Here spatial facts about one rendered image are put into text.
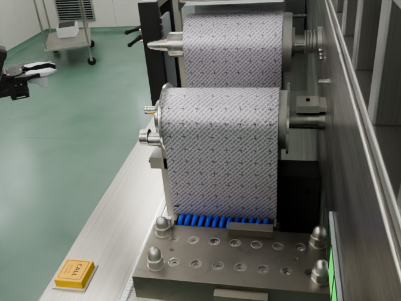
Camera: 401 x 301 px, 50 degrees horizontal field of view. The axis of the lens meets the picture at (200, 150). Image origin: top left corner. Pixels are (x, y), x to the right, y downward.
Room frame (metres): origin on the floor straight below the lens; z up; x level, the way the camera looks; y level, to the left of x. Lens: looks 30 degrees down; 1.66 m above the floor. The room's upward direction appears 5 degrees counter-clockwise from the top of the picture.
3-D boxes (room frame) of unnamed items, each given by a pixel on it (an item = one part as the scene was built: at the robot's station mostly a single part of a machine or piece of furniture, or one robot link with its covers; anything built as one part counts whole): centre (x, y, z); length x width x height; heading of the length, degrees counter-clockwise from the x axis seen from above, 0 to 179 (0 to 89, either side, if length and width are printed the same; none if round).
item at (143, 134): (0.92, 0.13, 1.18); 0.04 x 0.02 x 0.04; 167
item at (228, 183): (0.78, -0.04, 1.11); 0.23 x 0.01 x 0.18; 77
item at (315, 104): (0.80, -0.23, 1.28); 0.06 x 0.05 x 0.02; 77
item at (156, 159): (0.91, 0.09, 1.05); 0.06 x 0.05 x 0.31; 77
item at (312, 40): (1.04, -0.28, 1.33); 0.07 x 0.07 x 0.07; 77
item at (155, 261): (0.64, 0.11, 1.05); 0.04 x 0.04 x 0.04
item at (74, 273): (0.76, 0.32, 0.91); 0.07 x 0.07 x 0.02; 77
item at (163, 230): (0.74, 0.10, 1.05); 0.04 x 0.04 x 0.04
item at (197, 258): (0.65, -0.06, 1.00); 0.40 x 0.16 x 0.06; 77
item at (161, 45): (1.13, 0.08, 1.33); 0.06 x 0.03 x 0.03; 77
